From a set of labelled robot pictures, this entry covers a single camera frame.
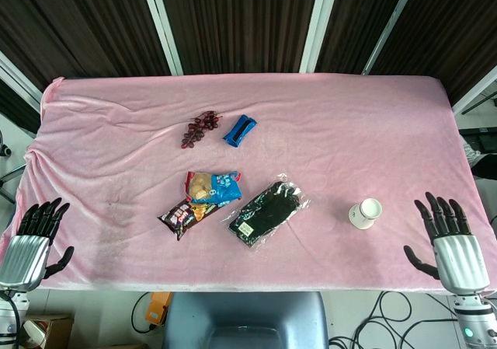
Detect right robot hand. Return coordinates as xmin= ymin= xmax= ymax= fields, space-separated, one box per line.
xmin=403 ymin=191 xmax=491 ymax=296

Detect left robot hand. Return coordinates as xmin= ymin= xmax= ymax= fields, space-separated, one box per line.
xmin=0 ymin=197 xmax=75 ymax=292

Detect white paper cup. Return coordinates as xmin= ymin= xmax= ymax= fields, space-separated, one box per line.
xmin=347 ymin=197 xmax=383 ymax=232

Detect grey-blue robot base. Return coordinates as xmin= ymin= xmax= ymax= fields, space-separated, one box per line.
xmin=162 ymin=291 xmax=330 ymax=349

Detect cardboard box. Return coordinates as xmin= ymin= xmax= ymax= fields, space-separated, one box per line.
xmin=16 ymin=313 xmax=75 ymax=349

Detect orange box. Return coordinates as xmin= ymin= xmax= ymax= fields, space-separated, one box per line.
xmin=145 ymin=291 xmax=172 ymax=324

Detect dark brown snack packet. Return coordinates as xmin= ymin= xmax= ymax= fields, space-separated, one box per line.
xmin=157 ymin=200 xmax=218 ymax=241

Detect black gloves in plastic bag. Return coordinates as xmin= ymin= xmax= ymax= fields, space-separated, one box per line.
xmin=221 ymin=173 xmax=314 ymax=252

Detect blue and red snack bag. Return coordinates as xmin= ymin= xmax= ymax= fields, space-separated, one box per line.
xmin=182 ymin=169 xmax=243 ymax=205

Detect bunch of red grapes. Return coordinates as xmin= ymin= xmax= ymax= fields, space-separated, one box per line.
xmin=180 ymin=110 xmax=223 ymax=149

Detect pink tablecloth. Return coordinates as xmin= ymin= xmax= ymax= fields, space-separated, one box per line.
xmin=0 ymin=72 xmax=497 ymax=292

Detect blue wrapped cookie pack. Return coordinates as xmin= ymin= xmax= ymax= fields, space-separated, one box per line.
xmin=222 ymin=114 xmax=258 ymax=148

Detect black cable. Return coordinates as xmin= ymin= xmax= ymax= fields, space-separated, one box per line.
xmin=329 ymin=290 xmax=461 ymax=349
xmin=130 ymin=292 xmax=164 ymax=333

